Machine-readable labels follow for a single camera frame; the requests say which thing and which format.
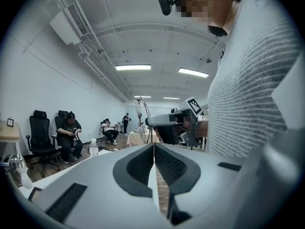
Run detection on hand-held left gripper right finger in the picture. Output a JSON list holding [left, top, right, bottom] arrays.
[[154, 142, 246, 227]]

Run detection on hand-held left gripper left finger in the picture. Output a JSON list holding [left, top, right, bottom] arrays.
[[29, 143, 173, 229]]

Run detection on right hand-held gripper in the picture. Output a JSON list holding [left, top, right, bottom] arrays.
[[144, 97, 203, 150]]

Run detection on person's right hand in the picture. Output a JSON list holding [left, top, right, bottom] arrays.
[[175, 115, 192, 131]]

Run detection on table with beige cloth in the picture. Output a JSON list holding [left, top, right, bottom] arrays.
[[125, 129, 162, 148]]

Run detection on clear plastic water bottle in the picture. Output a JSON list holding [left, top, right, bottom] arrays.
[[90, 138, 99, 158]]

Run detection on black office chair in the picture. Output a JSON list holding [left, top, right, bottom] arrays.
[[25, 109, 61, 177], [52, 109, 72, 152]]

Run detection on white ceiling pipes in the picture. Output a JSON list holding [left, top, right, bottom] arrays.
[[50, 0, 132, 103]]

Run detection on person's grey striped shirt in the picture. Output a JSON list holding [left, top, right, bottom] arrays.
[[205, 0, 304, 159]]

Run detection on wooden side table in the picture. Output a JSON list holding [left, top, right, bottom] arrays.
[[0, 119, 22, 157]]

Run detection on black head-worn camera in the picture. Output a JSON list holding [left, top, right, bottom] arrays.
[[157, 0, 183, 16]]

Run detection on white wall air conditioner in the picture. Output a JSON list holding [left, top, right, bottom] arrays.
[[49, 3, 90, 46]]

